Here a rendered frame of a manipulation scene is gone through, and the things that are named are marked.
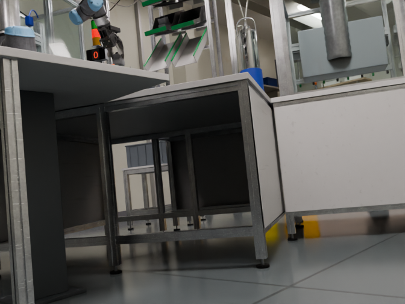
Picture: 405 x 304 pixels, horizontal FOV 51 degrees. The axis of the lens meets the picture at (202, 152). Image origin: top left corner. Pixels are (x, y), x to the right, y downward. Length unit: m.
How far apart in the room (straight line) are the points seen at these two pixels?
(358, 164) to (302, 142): 0.34
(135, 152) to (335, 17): 2.44
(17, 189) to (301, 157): 1.69
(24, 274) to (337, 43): 2.14
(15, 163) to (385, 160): 1.93
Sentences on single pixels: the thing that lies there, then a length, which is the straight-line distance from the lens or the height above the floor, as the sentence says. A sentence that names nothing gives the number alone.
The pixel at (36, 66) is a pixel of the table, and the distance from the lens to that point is 1.54.
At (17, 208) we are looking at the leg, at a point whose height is 0.37.
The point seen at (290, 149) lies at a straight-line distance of 2.60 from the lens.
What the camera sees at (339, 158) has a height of 0.45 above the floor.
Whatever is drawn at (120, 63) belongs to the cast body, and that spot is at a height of 1.09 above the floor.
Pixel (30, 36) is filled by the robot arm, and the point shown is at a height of 1.07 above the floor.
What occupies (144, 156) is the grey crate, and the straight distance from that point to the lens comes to 4.35.
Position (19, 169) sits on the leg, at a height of 0.49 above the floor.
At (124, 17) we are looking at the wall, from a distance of 6.67.
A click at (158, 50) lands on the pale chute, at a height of 1.13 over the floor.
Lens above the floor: 0.39
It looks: 4 degrees up
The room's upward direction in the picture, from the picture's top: 6 degrees counter-clockwise
